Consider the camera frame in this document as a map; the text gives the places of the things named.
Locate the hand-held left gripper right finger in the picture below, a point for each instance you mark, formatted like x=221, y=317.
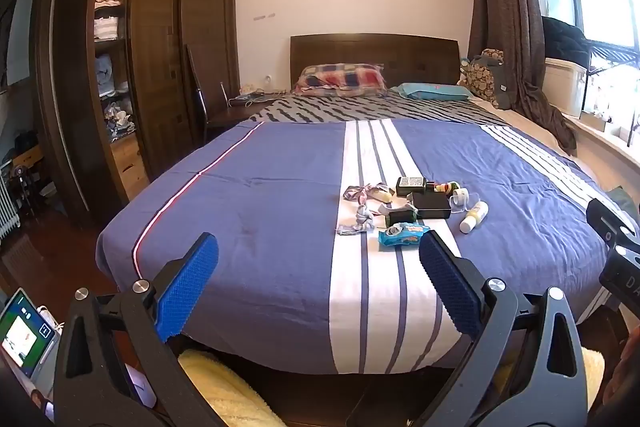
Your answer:
x=445, y=277

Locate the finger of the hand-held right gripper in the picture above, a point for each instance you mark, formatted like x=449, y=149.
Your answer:
x=607, y=224

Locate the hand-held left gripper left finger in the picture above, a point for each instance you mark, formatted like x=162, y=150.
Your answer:
x=192, y=287

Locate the colourful knitted toy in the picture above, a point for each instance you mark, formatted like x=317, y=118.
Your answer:
x=445, y=188

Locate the striped ribbon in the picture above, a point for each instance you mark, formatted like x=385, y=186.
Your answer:
x=352, y=193

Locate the blue wet wipe packet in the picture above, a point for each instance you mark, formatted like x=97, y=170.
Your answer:
x=402, y=237

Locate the white bottle yellow label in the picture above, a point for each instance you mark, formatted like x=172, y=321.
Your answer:
x=474, y=217

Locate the black box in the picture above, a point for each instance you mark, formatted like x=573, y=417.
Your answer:
x=431, y=205

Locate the green glass bottle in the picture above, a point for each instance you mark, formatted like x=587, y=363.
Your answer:
x=401, y=217

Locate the white tape roll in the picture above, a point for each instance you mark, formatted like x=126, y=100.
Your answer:
x=460, y=195

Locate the dark patterned card box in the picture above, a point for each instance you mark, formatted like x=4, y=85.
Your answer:
x=411, y=186

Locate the blue white striped blanket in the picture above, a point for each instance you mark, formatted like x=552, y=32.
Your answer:
x=260, y=217

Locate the pale yellow small tube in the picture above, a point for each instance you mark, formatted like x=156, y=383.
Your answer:
x=384, y=196

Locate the yellow fluffy towel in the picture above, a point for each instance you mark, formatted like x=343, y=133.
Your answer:
x=225, y=392

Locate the white storage box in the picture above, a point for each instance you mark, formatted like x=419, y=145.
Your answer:
x=562, y=87

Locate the black metal rack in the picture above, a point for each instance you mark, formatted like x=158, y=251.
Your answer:
x=615, y=57

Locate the smartphone with lit screen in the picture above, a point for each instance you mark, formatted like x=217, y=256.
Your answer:
x=22, y=337

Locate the dark wooden nightstand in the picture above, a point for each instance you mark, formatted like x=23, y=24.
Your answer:
x=240, y=109

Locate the teal pillow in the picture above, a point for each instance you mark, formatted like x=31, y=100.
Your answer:
x=432, y=92

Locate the black coat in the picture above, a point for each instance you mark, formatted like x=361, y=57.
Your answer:
x=565, y=39

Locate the brown circle pattern cushion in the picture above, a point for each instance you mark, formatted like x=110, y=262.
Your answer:
x=482, y=79

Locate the grey zebra pattern sheet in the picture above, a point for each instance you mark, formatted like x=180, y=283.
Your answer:
x=350, y=109

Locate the black metal chair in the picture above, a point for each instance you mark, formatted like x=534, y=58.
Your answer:
x=197, y=92

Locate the white radiator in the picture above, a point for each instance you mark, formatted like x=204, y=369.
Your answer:
x=7, y=207

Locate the plaid pillow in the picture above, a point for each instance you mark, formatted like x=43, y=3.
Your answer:
x=340, y=79

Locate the light blue folded clothes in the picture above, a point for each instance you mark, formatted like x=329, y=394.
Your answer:
x=105, y=74

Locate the dark wooden wardrobe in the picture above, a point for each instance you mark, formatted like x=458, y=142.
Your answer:
x=160, y=57

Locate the dark wooden headboard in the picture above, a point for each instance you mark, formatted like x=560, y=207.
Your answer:
x=375, y=49

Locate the brown curtain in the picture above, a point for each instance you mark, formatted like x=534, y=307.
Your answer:
x=505, y=7

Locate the white striped folded clothes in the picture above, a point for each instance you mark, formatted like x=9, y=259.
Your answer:
x=106, y=29

